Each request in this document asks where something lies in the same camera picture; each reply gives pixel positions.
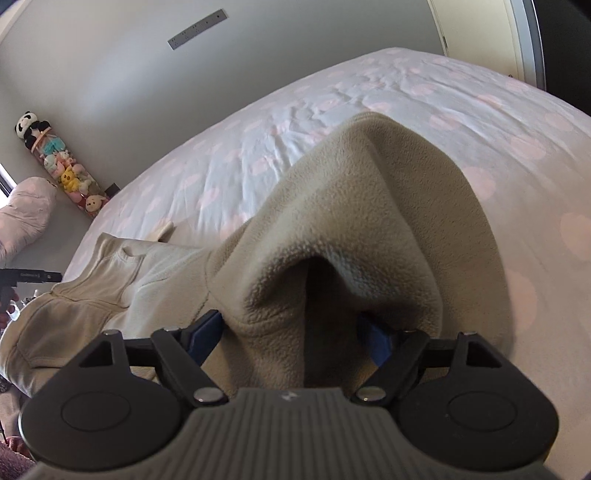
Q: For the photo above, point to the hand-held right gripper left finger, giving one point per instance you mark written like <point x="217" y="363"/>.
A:
<point x="205" y="337"/>

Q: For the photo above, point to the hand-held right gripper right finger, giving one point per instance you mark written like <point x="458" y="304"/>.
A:
<point x="376" y="341"/>

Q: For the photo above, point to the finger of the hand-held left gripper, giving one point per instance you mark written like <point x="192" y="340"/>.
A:
<point x="53" y="277"/>

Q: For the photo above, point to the beige fleece hoodie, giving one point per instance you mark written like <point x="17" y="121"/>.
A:
<point x="369" y="207"/>

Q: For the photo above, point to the rumpled clothes pile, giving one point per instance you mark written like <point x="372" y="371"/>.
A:
<point x="14" y="457"/>

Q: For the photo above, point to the person's left hand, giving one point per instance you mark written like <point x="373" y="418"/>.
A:
<point x="7" y="314"/>

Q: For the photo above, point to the pale pink cushion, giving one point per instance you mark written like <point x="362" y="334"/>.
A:
<point x="25" y="212"/>

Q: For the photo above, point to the clear tube of plush toys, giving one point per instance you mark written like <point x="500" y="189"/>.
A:
<point x="69" y="177"/>

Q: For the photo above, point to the panda plush toy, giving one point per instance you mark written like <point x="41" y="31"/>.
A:
<point x="25" y="123"/>

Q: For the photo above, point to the bed with pink dotted sheet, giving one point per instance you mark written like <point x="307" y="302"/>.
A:
<point x="323" y="101"/>

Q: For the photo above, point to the white door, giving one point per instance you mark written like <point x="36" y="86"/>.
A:
<point x="480" y="32"/>

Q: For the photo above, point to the dark wardrobe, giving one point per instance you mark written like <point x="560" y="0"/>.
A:
<point x="568" y="46"/>

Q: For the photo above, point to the grey wall socket strip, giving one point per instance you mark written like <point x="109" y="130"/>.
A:
<point x="196" y="28"/>

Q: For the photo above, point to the grey door frame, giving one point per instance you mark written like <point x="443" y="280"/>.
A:
<point x="531" y="46"/>

